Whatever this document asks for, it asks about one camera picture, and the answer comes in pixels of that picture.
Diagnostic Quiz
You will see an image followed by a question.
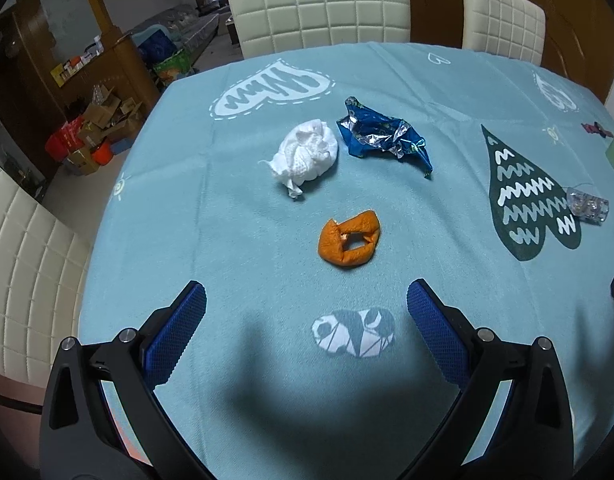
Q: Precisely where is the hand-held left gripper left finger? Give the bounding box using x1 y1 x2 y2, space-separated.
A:
40 280 218 480

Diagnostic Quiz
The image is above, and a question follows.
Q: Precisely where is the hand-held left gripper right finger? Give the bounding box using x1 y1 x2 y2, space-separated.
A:
399 279 575 480

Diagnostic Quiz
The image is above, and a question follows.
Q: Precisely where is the orange peel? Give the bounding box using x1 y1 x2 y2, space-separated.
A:
317 210 382 268

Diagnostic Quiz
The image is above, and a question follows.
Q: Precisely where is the clear plastic blister pack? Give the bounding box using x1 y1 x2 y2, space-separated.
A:
566 186 610 223

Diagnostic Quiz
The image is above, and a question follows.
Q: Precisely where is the light blue printed tablecloth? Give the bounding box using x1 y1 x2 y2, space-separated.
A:
77 40 614 480

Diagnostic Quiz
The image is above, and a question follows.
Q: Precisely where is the cream quilted dining chair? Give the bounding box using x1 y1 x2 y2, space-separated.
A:
0 157 93 411
462 0 546 67
224 0 412 61

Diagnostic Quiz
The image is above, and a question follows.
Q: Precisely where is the blue foil wrapper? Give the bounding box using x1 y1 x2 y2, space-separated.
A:
335 96 434 178

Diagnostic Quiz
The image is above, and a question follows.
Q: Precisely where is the crumpled white tissue ball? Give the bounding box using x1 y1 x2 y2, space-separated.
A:
259 119 340 201

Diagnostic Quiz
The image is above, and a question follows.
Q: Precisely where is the pile of cardboard boxes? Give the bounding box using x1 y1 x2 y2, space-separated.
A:
64 85 145 176

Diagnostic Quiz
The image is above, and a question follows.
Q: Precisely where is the red box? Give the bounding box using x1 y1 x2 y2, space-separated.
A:
44 120 85 158

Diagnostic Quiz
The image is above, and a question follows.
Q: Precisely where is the green patterned bag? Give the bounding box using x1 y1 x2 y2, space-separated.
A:
152 50 195 83

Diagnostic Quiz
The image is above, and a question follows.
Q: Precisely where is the wooden partition cabinet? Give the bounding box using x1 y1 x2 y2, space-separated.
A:
2 10 160 181

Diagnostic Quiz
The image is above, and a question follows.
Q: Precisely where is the brown wooden sideboard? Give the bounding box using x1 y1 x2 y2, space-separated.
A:
407 0 614 106

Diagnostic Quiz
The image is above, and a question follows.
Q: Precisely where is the yellow box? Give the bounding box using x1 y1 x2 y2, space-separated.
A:
51 57 83 83

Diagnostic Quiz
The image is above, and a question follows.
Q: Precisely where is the blue bag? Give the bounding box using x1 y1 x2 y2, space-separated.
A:
137 30 180 63

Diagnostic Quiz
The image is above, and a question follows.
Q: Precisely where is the grey sofa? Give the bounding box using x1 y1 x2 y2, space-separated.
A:
132 2 223 56

